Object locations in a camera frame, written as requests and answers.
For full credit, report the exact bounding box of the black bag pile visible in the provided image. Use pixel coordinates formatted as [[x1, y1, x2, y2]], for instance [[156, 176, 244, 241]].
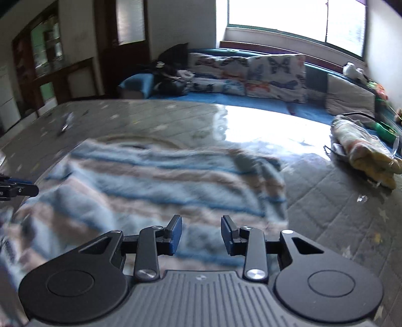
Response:
[[143, 42, 193, 96]]

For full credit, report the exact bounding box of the butterfly print pillow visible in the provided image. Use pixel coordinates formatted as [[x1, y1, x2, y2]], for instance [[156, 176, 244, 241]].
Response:
[[246, 53, 309, 104], [188, 52, 252, 96]]

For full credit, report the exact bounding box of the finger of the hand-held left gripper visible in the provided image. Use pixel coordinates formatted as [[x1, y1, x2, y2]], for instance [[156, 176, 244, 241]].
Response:
[[0, 172, 39, 202]]

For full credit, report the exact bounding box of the blue sofa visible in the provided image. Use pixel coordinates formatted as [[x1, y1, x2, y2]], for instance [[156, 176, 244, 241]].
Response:
[[118, 47, 402, 133]]

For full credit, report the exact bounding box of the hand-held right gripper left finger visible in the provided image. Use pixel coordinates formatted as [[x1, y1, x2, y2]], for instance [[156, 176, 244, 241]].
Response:
[[78, 215, 183, 281]]

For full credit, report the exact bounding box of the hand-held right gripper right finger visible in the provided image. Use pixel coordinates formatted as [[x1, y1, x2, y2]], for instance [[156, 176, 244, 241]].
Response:
[[221, 215, 324, 280]]

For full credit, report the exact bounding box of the large window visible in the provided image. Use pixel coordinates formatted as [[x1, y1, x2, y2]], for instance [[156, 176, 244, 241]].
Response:
[[228, 0, 369, 59]]

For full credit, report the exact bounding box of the white plush toy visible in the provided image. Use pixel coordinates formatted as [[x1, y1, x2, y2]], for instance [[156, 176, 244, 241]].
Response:
[[342, 61, 367, 80]]

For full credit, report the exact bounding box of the white refrigerator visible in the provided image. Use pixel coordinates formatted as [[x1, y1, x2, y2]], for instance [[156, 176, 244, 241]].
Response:
[[0, 63, 23, 133]]

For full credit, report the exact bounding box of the dark wooden glass cabinet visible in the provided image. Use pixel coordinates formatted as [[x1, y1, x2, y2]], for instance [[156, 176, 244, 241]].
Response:
[[11, 0, 98, 119]]

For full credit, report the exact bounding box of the striped blue and beige towel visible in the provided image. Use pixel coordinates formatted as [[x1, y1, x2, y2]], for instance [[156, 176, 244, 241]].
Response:
[[0, 138, 288, 280]]

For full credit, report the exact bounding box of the small dark object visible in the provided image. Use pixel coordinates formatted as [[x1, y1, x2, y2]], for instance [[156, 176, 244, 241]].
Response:
[[57, 111, 75, 136]]

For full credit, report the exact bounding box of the round table heater recess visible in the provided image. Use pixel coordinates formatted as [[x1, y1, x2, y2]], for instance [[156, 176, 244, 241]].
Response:
[[104, 134, 189, 149]]

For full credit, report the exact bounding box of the dark wooden door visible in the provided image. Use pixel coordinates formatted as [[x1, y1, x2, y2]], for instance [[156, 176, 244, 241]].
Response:
[[96, 0, 152, 99]]

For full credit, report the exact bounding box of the grey cushion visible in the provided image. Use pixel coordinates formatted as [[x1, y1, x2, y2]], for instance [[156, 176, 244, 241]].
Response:
[[325, 74, 376, 117]]

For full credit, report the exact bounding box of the plastic bag with folded cloth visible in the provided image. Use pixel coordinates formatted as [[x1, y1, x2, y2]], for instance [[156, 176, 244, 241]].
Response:
[[324, 113, 402, 190]]

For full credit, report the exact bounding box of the green plastic item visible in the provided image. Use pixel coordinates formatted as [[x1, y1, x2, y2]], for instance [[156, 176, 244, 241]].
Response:
[[372, 121, 399, 142]]

